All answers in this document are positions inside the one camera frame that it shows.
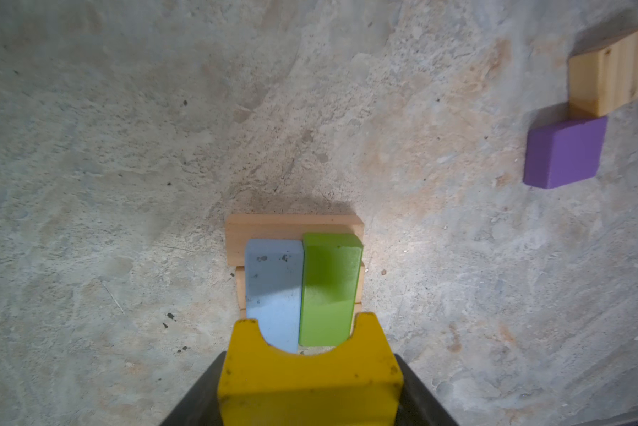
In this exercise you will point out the small natural wood cube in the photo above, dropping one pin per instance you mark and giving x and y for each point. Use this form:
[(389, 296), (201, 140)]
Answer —
[(603, 78)]

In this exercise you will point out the purple wood cube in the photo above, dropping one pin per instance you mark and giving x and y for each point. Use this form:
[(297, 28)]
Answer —
[(564, 153)]

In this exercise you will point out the light blue wood block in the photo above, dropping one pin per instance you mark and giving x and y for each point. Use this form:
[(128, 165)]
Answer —
[(273, 280)]

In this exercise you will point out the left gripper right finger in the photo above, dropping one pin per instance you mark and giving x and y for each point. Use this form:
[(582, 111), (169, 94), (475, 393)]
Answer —
[(417, 405)]

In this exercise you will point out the green wood block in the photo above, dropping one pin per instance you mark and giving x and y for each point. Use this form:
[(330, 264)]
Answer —
[(331, 272)]

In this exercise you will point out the yellow wood block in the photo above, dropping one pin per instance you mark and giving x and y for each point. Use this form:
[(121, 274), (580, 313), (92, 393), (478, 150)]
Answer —
[(358, 382)]

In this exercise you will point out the natural wood block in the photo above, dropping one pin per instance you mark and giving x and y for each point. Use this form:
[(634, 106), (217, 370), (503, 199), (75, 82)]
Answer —
[(240, 228), (240, 288), (314, 350)]

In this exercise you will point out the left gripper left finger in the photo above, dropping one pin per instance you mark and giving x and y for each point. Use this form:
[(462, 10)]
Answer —
[(200, 406)]

